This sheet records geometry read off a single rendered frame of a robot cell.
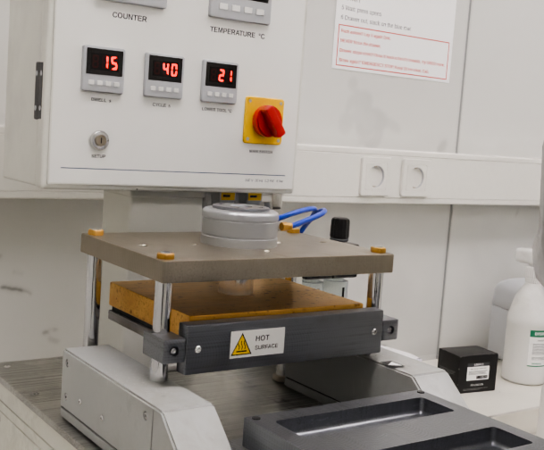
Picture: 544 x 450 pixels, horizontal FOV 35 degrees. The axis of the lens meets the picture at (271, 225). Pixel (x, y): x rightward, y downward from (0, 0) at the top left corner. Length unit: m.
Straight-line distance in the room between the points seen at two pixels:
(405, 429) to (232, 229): 0.27
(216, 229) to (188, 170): 0.16
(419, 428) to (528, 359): 0.95
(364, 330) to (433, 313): 0.92
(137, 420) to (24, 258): 0.59
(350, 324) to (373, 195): 0.72
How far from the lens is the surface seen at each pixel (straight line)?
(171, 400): 0.74
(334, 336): 0.86
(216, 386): 1.02
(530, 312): 1.67
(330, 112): 1.56
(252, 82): 1.05
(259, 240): 0.86
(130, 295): 0.88
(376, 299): 0.92
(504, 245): 1.93
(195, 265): 0.77
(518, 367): 1.69
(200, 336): 0.77
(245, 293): 0.89
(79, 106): 0.94
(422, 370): 0.89
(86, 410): 0.85
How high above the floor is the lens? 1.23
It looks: 6 degrees down
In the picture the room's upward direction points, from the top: 4 degrees clockwise
